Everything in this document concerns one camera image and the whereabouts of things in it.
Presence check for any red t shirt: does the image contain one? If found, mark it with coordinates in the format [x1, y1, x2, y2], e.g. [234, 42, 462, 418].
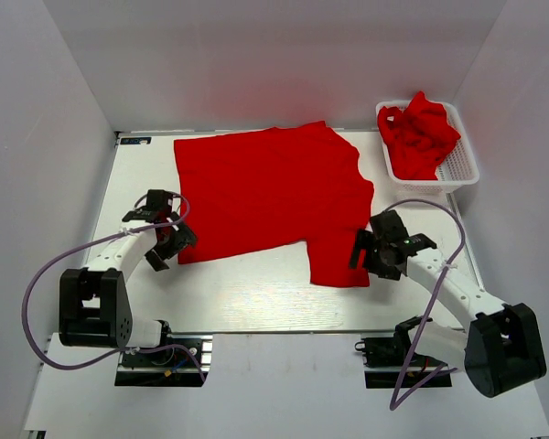
[173, 122, 374, 288]

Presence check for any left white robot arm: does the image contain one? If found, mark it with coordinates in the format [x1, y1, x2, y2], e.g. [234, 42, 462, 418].
[59, 189, 198, 365]

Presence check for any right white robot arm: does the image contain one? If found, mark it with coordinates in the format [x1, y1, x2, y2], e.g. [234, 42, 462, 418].
[350, 209, 547, 398]

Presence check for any red shirts pile in basket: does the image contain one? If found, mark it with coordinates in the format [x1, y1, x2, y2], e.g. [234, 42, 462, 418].
[377, 91, 461, 181]

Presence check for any blue label sticker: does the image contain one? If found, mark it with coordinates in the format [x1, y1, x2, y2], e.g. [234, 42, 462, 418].
[120, 136, 152, 145]

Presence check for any white plastic basket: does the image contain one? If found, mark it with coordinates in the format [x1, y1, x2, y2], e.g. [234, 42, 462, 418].
[382, 102, 479, 198]

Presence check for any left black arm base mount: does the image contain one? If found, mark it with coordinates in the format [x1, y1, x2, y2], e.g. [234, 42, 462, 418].
[114, 334, 213, 388]

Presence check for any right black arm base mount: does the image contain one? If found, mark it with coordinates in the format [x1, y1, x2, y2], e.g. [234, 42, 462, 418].
[354, 316, 441, 390]

